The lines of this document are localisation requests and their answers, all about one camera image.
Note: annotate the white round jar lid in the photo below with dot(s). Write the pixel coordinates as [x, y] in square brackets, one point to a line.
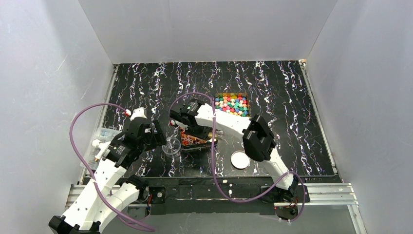
[240, 160]

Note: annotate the tin tray of lollipops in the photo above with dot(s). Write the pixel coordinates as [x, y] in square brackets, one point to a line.
[191, 144]

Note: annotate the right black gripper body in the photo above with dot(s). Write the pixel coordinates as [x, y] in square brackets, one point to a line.
[198, 133]

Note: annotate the clear plastic jar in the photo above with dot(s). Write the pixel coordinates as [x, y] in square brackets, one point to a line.
[172, 148]

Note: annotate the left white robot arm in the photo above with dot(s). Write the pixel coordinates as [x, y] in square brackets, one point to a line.
[95, 207]

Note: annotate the clear plastic box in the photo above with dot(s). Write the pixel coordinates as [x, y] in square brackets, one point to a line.
[102, 135]

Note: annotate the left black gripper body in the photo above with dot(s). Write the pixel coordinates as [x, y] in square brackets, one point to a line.
[158, 135]

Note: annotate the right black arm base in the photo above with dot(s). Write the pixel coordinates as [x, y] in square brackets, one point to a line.
[288, 208]

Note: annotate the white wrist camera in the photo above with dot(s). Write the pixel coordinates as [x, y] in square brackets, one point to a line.
[136, 113]
[177, 124]

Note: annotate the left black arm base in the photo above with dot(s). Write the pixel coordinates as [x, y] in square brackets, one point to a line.
[154, 195]

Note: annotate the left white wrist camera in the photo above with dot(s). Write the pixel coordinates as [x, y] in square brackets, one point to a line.
[136, 113]

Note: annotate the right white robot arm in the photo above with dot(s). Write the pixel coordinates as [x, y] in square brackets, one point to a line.
[198, 119]

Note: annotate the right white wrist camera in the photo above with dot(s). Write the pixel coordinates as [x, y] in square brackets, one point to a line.
[177, 124]

